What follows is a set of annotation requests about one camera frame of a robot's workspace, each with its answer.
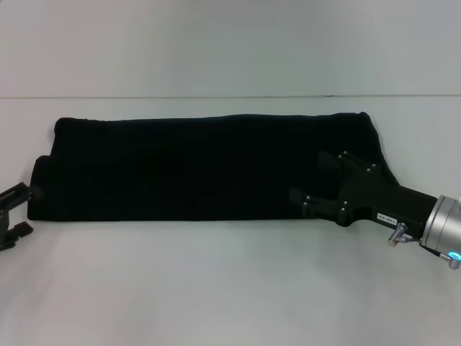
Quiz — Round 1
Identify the black shirt with FREE print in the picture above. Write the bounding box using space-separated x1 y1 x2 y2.
27 111 401 223

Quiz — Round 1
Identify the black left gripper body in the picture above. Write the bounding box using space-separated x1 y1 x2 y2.
0 194 22 252

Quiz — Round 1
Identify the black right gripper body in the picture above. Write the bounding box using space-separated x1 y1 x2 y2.
334 164 439 239

